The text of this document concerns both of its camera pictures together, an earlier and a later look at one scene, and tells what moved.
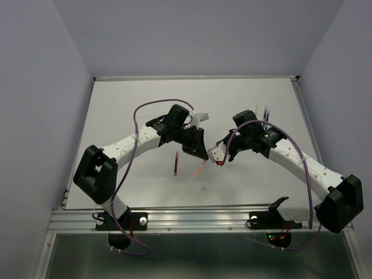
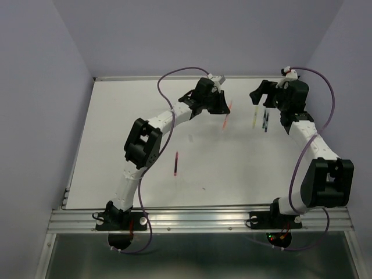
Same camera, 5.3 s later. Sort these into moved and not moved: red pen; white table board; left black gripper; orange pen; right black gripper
Moved: right black gripper; left black gripper; orange pen
Not moved: red pen; white table board
